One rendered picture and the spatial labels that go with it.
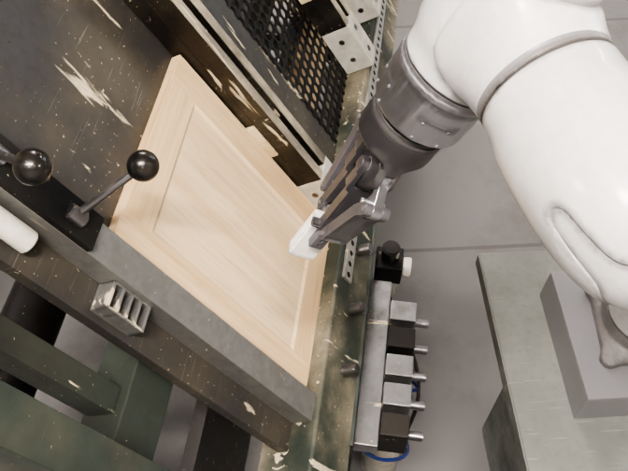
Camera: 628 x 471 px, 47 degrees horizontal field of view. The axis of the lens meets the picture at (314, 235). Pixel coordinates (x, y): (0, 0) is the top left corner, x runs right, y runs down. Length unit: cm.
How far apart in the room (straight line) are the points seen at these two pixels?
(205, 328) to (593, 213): 71
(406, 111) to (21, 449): 51
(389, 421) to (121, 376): 56
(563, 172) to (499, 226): 221
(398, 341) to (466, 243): 115
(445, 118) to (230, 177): 69
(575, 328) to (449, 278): 106
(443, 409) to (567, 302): 86
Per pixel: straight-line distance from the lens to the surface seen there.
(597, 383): 146
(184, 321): 103
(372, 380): 148
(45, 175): 76
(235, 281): 118
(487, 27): 52
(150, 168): 86
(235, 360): 111
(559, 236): 48
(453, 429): 227
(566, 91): 48
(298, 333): 130
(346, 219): 68
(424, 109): 59
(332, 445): 130
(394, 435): 141
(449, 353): 237
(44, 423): 84
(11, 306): 171
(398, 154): 63
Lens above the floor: 208
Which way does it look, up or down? 54 degrees down
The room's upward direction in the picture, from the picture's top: straight up
